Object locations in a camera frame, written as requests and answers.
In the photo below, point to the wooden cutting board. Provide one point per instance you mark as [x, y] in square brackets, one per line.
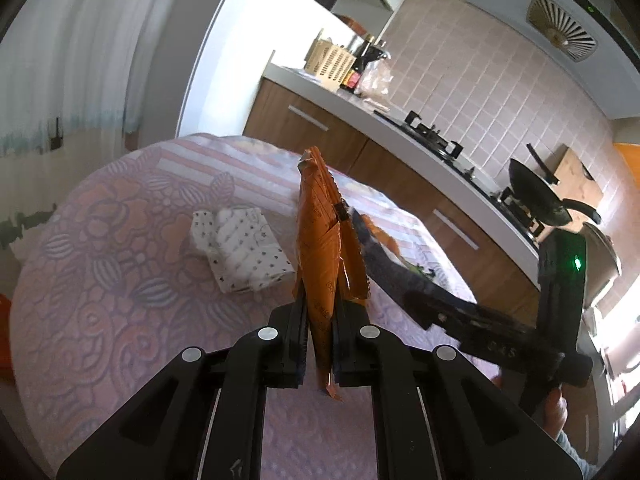
[575, 180]

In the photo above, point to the white curtain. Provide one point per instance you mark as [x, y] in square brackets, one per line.
[72, 66]

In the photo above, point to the white heart-patterned paper bag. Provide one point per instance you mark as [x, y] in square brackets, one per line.
[241, 249]

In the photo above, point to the left wooden cabinet door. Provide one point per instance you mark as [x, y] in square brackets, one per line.
[286, 120]

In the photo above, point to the steel pot lid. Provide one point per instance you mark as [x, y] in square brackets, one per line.
[603, 264]

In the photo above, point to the clear plastic bag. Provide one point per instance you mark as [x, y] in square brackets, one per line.
[375, 80]

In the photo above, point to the pink floral tablecloth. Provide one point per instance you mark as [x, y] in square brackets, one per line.
[114, 290]

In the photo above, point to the white kitchen countertop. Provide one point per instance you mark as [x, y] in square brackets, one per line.
[434, 170]

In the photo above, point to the person's right hand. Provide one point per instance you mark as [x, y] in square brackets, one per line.
[555, 413]

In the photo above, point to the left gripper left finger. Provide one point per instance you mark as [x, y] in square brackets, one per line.
[287, 365]

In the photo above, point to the black gas stove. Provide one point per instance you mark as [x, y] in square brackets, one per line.
[450, 153]

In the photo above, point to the orange snack bag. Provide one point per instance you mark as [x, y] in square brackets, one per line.
[329, 262]

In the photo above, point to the beige woven basket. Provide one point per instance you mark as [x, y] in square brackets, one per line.
[329, 63]

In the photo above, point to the dark blue snack wrapper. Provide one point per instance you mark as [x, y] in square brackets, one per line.
[390, 264]

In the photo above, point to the range hood with vent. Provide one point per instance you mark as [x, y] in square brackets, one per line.
[591, 39]

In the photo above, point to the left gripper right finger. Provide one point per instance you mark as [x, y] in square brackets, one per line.
[355, 361]

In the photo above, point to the black wok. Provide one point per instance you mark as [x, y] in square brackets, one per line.
[539, 197]

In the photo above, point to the dark soy sauce bottle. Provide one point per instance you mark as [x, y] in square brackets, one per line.
[353, 75]

